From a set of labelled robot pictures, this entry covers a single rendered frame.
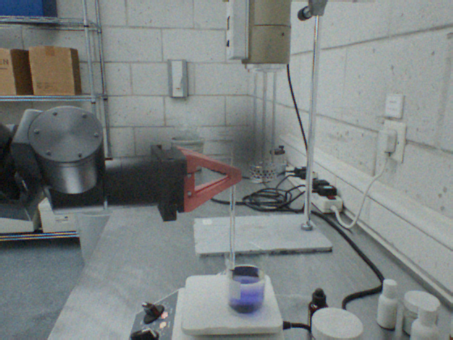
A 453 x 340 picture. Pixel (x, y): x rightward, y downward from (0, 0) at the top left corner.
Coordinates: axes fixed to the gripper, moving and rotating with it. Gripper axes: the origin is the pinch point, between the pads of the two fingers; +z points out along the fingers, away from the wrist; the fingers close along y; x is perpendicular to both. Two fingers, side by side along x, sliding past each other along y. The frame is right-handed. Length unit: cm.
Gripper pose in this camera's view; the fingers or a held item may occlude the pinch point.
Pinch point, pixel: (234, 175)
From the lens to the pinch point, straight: 45.6
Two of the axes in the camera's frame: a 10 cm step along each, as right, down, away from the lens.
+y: -3.0, -2.2, 9.3
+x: -0.1, 9.7, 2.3
